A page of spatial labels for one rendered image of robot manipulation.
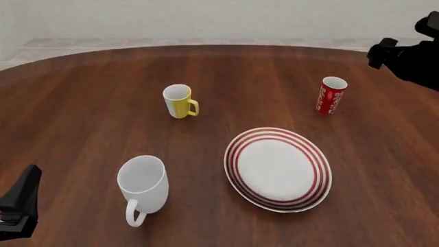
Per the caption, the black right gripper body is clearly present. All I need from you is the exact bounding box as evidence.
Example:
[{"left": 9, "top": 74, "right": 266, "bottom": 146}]
[{"left": 366, "top": 37, "right": 399, "bottom": 70}]

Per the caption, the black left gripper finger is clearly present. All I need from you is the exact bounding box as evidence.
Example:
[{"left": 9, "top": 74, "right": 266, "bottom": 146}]
[{"left": 0, "top": 164, "right": 43, "bottom": 211}]

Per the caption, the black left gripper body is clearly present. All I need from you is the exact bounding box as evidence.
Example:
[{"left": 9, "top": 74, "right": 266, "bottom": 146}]
[{"left": 0, "top": 204, "right": 39, "bottom": 241}]

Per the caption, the red mug with white lettering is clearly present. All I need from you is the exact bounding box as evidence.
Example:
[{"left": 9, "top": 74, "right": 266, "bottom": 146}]
[{"left": 315, "top": 75, "right": 348, "bottom": 116}]

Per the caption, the large white mug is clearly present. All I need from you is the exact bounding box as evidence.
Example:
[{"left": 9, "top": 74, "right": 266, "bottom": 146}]
[{"left": 116, "top": 154, "right": 170, "bottom": 228}]

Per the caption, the white plate with red rings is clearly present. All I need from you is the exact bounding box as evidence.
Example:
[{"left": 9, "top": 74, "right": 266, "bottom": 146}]
[{"left": 223, "top": 126, "right": 333, "bottom": 214}]

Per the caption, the yellow and white mug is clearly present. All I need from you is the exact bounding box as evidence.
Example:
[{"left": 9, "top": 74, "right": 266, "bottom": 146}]
[{"left": 162, "top": 83, "right": 200, "bottom": 119}]

